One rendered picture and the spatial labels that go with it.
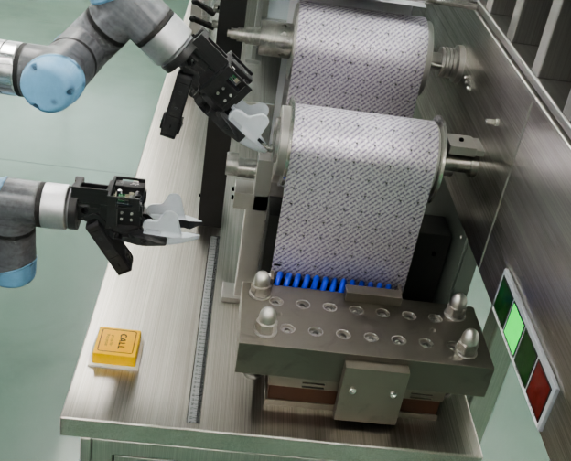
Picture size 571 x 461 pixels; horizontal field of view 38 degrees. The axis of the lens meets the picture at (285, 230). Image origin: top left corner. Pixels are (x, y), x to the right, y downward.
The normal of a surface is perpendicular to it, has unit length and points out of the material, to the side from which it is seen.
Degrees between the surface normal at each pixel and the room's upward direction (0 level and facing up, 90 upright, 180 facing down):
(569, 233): 90
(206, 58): 90
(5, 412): 0
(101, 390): 0
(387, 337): 0
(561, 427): 90
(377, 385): 90
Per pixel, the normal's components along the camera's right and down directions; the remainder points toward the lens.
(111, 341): 0.14, -0.84
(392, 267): 0.01, 0.53
